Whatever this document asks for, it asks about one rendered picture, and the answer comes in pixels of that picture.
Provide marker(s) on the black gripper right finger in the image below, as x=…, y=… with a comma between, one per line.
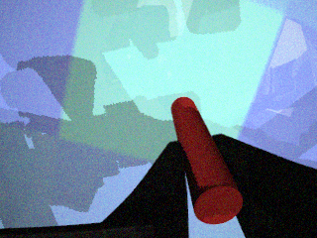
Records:
x=279, y=196

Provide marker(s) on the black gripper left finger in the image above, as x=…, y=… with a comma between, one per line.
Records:
x=156, y=208

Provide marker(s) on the red peg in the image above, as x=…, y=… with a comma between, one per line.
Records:
x=216, y=198

